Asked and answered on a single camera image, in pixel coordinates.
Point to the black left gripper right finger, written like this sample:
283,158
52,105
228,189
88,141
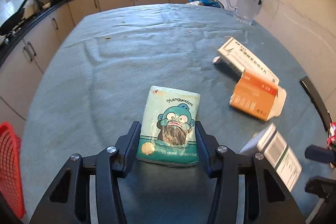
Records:
221,163

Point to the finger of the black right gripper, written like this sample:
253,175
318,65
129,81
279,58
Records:
319,154
321,187

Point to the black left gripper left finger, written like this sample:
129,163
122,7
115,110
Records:
112,163

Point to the white grey printed box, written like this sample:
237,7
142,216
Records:
273,146

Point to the green cartoon tissue pack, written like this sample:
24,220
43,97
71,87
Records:
167,134

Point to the orange white medicine carton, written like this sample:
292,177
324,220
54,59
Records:
258,96

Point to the long white medicine box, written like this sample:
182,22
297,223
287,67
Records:
239,58

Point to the black chair back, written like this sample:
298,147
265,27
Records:
317,101

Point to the grey blue table cloth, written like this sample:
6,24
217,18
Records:
98,82

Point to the red plastic basket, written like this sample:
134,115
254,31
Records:
11,184

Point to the blue plastic bag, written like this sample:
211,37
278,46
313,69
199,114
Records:
207,3

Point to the black wok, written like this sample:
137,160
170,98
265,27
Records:
13,21

